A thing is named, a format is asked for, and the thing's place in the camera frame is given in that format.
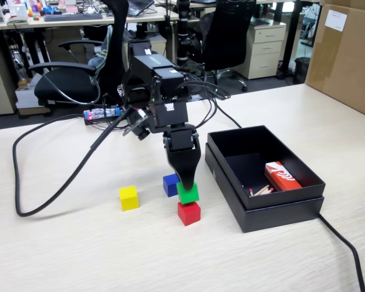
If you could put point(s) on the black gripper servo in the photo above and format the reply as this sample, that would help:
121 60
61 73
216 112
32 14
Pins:
184 138

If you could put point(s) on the green wooden cube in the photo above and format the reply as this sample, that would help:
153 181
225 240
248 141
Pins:
190 197

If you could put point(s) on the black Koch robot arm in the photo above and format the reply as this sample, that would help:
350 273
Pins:
152 76

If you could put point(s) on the blue wooden cube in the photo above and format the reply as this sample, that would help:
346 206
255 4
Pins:
169 185

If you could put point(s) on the red wooden cube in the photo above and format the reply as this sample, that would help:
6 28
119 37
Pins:
188 214

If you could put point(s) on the yellow wooden cube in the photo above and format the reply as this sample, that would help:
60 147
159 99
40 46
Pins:
129 199

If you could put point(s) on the open black cardboard box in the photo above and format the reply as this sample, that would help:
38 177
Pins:
240 170

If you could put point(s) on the blue controller circuit board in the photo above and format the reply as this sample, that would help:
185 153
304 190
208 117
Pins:
100 114

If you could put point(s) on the wooden match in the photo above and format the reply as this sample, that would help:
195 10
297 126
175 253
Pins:
267 192
263 192
260 190

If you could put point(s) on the red and white matchbox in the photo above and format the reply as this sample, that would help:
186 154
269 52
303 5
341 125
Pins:
281 176

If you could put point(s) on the striped cloth garment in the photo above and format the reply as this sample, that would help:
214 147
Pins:
105 51

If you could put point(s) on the black vertical stand pole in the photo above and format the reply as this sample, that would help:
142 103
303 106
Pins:
182 30

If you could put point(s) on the black mesh office chair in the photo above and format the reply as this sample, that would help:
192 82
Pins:
225 36

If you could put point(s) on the black office chair with armrests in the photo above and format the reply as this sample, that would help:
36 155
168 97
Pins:
64 85

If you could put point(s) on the cream drawer cabinet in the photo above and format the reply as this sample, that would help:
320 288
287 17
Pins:
261 48

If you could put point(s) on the black waste bin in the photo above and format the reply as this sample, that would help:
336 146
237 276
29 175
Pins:
301 71

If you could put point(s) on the dark laptop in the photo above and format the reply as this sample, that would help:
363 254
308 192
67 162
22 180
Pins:
140 7

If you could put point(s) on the stack of white boxes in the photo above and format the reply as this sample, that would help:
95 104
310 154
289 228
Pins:
25 97

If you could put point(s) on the white office desk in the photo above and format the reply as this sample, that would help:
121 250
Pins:
79 23

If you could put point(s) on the dark computer keyboard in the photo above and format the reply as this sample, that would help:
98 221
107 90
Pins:
73 17

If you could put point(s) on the beige side cabinet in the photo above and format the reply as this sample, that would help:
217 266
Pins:
0 88

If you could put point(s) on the large brown cardboard box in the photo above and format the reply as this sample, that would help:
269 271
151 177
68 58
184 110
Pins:
346 61

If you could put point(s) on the small colourful toy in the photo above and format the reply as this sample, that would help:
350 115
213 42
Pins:
31 13

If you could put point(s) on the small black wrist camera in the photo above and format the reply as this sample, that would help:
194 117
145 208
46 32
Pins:
137 121

